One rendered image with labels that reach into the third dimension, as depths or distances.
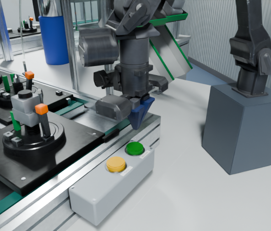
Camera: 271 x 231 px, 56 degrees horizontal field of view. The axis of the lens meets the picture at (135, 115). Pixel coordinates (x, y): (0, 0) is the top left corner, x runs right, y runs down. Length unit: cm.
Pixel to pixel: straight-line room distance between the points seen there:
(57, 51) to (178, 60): 82
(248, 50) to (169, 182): 36
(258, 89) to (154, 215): 38
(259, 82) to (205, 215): 33
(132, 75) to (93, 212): 26
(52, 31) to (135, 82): 114
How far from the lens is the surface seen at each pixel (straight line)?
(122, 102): 46
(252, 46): 62
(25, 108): 60
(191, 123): 93
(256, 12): 63
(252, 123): 67
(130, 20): 45
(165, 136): 85
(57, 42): 160
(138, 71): 48
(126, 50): 48
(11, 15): 455
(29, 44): 203
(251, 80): 68
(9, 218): 51
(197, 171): 72
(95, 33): 47
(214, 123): 73
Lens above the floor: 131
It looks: 28 degrees down
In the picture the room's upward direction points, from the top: straight up
